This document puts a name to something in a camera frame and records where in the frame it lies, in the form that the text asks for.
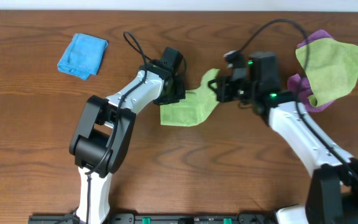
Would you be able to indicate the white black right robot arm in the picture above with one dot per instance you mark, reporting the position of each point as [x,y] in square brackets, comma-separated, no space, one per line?
[333,191]

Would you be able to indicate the folded blue cloth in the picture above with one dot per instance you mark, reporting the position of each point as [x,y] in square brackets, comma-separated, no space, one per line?
[83,56]

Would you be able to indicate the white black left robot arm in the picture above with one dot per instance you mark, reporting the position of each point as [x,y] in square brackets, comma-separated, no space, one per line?
[103,134]

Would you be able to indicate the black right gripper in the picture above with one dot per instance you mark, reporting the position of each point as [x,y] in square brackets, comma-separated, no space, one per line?
[222,93]

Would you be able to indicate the olive green cloth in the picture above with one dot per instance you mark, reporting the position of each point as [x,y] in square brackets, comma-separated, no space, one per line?
[331,69]

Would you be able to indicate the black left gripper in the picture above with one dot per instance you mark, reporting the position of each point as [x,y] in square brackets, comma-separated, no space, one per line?
[180,93]

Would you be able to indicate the light green cloth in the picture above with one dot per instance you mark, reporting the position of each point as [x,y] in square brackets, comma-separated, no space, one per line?
[198,104]

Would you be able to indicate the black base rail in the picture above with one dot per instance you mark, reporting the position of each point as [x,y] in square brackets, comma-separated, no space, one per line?
[128,218]

